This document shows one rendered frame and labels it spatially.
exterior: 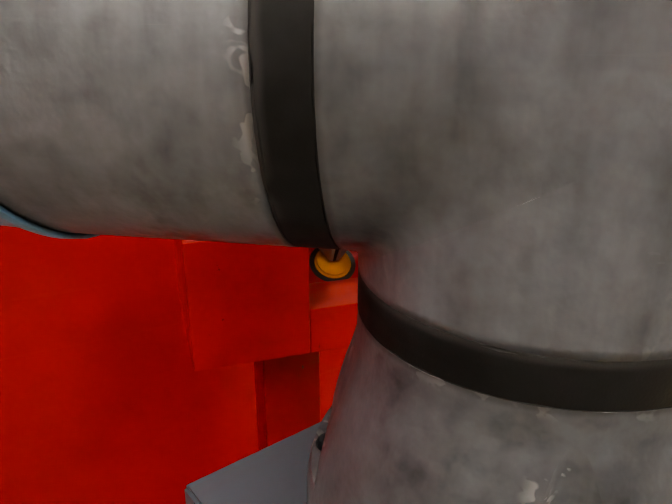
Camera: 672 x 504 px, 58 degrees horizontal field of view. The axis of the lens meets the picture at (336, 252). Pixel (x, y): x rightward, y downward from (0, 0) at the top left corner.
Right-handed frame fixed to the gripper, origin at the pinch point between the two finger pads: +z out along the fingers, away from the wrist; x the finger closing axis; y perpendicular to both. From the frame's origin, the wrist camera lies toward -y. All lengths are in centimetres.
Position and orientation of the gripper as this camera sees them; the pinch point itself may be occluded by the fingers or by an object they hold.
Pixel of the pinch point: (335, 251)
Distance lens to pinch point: 61.0
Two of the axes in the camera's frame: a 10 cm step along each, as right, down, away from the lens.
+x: -9.5, 1.1, -2.8
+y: -3.0, -4.1, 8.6
